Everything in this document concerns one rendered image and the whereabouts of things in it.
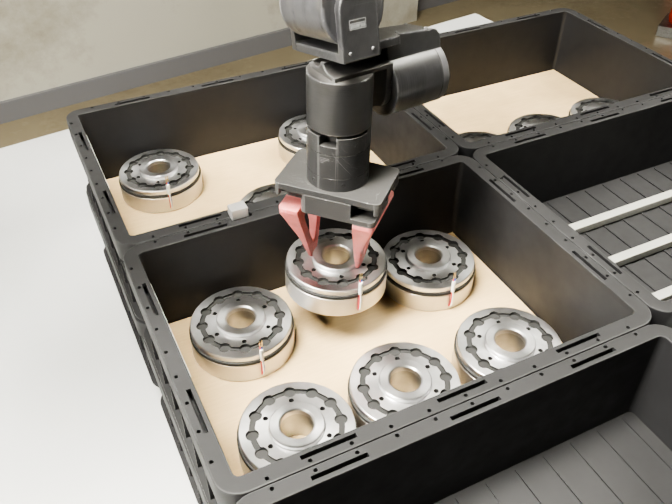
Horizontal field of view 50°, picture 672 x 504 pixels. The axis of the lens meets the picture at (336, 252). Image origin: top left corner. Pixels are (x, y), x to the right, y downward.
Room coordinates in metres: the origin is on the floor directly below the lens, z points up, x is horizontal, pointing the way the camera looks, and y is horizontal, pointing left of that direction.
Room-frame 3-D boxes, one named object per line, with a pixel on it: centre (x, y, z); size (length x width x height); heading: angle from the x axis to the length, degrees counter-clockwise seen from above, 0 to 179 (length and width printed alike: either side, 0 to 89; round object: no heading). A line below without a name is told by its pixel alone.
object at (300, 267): (0.55, 0.00, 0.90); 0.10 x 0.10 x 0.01
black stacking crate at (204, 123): (0.75, 0.10, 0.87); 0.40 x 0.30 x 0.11; 116
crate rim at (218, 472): (0.48, -0.04, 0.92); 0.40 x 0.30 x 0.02; 116
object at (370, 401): (0.42, -0.06, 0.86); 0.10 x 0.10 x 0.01
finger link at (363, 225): (0.55, -0.01, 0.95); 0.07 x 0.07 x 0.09; 70
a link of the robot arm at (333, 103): (0.55, -0.01, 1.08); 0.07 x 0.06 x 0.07; 123
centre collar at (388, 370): (0.42, -0.06, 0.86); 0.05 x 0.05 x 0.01
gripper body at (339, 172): (0.55, 0.00, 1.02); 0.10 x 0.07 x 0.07; 70
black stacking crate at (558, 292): (0.48, -0.04, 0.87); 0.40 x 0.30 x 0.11; 116
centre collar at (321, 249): (0.55, 0.00, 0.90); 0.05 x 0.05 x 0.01
